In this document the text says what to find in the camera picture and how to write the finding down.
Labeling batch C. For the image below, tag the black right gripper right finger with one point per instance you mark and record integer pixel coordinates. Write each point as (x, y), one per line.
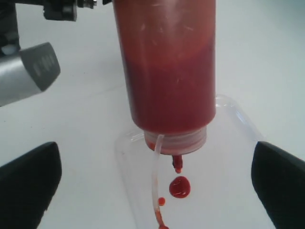
(278, 178)

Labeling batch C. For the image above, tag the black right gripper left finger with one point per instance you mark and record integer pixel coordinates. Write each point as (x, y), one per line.
(27, 186)

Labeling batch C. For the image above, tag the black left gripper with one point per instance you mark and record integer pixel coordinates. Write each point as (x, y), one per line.
(54, 10)

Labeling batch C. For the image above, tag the red sauce squeeze bottle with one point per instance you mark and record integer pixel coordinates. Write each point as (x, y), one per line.
(168, 56)

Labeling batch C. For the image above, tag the red sauce blob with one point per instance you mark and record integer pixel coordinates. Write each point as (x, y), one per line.
(180, 187)

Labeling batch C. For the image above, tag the small red round object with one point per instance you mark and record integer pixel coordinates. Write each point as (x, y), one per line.
(161, 201)

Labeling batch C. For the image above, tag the white rectangular plastic tray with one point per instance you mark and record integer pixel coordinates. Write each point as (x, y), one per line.
(222, 195)

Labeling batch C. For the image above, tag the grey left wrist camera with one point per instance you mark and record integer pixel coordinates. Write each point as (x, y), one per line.
(27, 72)

